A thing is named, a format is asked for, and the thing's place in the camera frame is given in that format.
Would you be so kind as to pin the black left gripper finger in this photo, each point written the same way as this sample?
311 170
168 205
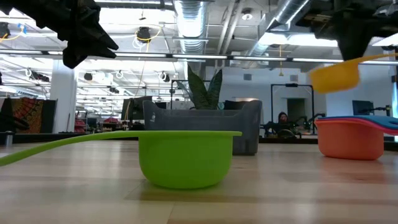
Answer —
81 51
101 32

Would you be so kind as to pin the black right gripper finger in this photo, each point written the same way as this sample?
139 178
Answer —
354 46

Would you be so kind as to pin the yellow measuring cup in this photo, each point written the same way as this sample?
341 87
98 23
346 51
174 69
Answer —
334 77

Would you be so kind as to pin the blue measuring cup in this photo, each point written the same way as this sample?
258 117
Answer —
388 121

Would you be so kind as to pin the red measuring cup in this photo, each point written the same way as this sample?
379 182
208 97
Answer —
391 130

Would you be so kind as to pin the orange measuring cup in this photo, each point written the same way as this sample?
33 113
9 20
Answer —
348 143

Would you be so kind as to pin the green measuring cup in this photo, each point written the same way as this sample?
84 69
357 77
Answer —
186 161

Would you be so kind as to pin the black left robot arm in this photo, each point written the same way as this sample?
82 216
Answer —
15 6

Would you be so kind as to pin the black box behind basket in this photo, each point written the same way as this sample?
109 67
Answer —
233 104

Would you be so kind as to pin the grey basket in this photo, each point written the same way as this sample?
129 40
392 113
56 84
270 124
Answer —
242 124

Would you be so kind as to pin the white column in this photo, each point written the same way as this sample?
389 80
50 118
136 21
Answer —
63 99

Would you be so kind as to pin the black ceiling device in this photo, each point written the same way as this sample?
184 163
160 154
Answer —
3 30

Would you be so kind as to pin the yellow hanging pendant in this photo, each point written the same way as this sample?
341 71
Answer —
281 74

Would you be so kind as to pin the black desk monitor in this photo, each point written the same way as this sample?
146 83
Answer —
136 109

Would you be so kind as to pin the round white ceiling light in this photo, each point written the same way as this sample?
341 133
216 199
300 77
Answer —
247 15

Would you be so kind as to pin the person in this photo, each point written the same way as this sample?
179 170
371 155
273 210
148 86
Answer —
283 118

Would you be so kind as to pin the green snake plant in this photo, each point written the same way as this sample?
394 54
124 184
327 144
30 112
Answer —
199 90

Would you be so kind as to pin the small metal cylinder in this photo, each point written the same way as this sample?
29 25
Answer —
9 140

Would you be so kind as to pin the black hanging ceiling camera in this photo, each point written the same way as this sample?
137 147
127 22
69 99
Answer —
143 33

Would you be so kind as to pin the black wall monitor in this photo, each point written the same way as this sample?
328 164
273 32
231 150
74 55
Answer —
363 108

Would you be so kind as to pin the silver slanted ventilation duct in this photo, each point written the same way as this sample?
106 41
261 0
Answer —
280 15

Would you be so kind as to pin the black tall frame stand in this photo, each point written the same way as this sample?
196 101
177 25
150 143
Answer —
289 85

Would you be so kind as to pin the orange patterned wall hanging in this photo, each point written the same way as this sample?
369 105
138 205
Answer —
29 112

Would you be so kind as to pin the silver round ventilation duct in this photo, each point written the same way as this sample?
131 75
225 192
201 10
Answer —
191 25

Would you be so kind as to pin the black table edge rail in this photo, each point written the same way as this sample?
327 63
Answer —
46 137

